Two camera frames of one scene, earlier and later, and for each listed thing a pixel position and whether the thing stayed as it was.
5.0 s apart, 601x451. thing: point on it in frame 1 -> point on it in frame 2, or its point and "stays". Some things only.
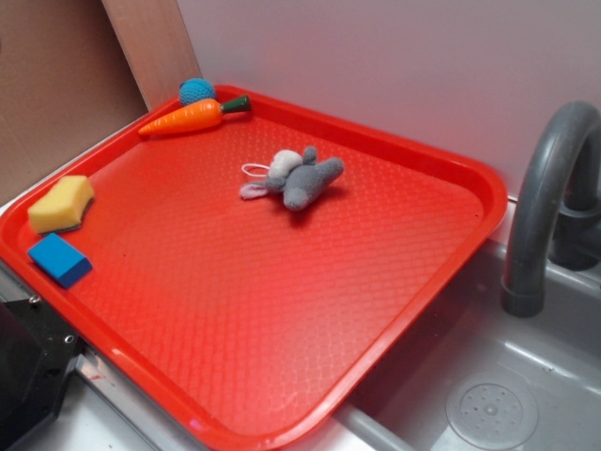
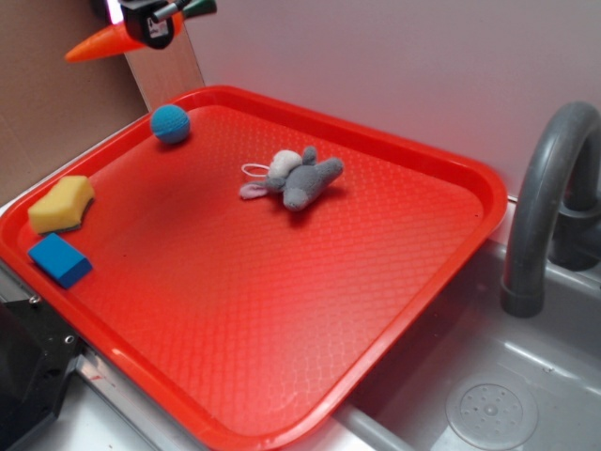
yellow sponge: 63,208 stays
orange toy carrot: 192,115 -> 116,42
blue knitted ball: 195,89 -> 170,124
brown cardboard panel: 66,80 stays
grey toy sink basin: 476,378 stays
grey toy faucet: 556,212 stays
